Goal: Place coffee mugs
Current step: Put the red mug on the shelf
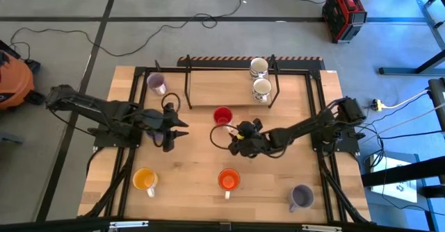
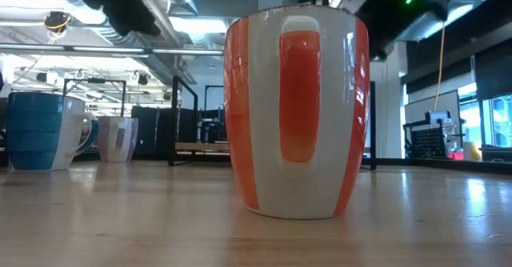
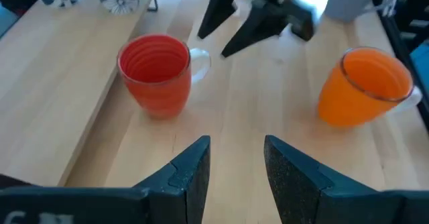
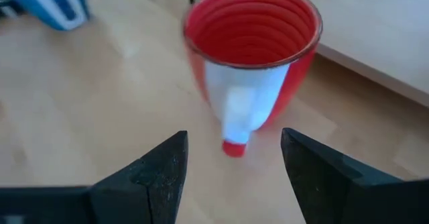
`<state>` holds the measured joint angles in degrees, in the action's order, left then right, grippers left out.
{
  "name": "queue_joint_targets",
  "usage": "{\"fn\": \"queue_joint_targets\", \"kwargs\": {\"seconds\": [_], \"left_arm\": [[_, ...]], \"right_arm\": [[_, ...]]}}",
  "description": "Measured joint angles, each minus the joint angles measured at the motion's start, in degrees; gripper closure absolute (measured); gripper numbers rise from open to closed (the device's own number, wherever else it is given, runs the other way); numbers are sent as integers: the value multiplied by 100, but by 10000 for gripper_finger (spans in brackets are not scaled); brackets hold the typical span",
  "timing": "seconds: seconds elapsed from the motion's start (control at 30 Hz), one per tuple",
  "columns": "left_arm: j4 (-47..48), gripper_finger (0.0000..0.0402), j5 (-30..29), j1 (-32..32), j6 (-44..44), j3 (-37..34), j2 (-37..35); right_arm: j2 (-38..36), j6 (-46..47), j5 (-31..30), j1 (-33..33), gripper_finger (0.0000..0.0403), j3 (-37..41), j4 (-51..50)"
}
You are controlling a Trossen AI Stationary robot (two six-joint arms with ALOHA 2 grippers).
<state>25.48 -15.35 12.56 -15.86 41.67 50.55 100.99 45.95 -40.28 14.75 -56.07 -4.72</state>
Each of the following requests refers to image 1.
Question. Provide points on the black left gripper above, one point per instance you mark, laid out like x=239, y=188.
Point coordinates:
x=168, y=141

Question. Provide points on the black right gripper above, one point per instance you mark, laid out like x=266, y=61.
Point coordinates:
x=250, y=144

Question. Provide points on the white mug dark floral pattern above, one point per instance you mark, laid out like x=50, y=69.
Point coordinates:
x=261, y=88

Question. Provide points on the greyish purple mug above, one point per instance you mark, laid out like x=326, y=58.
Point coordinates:
x=301, y=197

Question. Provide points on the white mug blue stripes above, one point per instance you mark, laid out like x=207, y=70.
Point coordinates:
x=259, y=67

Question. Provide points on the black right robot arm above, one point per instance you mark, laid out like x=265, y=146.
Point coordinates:
x=306, y=124

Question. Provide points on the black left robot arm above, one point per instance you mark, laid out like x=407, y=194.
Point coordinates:
x=87, y=103

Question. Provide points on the yellow power plug adapter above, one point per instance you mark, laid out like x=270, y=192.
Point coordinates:
x=377, y=104

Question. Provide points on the black aluminium crossbar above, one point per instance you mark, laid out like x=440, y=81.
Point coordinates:
x=69, y=225

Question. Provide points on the white cardboard box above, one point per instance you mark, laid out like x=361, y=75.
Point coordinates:
x=396, y=176

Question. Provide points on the black metal stand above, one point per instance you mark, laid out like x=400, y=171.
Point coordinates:
x=403, y=173

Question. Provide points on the red and black toolbox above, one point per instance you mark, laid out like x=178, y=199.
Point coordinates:
x=342, y=13

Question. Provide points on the orange vacuum cleaner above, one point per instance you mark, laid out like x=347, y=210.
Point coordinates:
x=15, y=81

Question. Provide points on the wooden shelf black metal frame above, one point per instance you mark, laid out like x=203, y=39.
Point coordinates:
x=219, y=88

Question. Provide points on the black aluminium table frame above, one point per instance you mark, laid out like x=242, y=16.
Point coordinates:
x=170, y=70

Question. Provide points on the silver metal bracket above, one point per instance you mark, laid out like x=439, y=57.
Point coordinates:
x=128, y=224
x=321, y=228

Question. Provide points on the grey metal floor frame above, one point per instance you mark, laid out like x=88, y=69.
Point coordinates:
x=396, y=71

